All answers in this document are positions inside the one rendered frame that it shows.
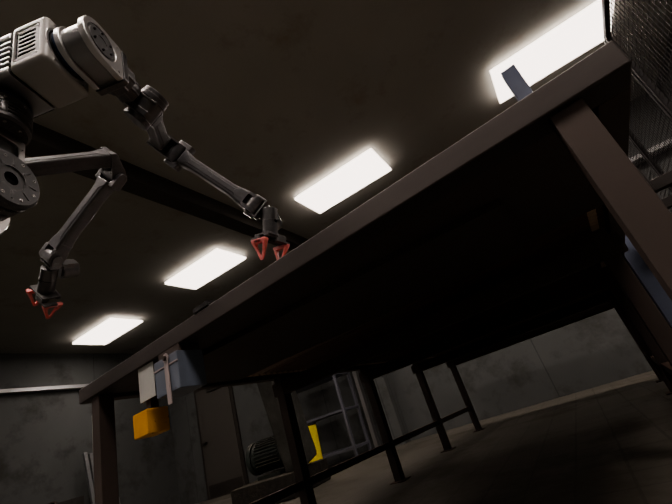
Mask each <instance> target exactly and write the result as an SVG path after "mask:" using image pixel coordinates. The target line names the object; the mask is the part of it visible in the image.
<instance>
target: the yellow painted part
mask: <svg viewBox="0 0 672 504"><path fill-rule="evenodd" d="M146 407H147V409H146V410H144V411H142V412H140V413H138V414H136V415H134V416H133V427H134V439H135V440H139V439H143V438H148V437H153V436H157V435H159V434H161V433H163V432H166V431H168V430H170V423H169V414H168V406H163V407H159V401H158V399H157V395H156V396H154V397H152V398H151V399H149V400H147V401H146Z"/></svg>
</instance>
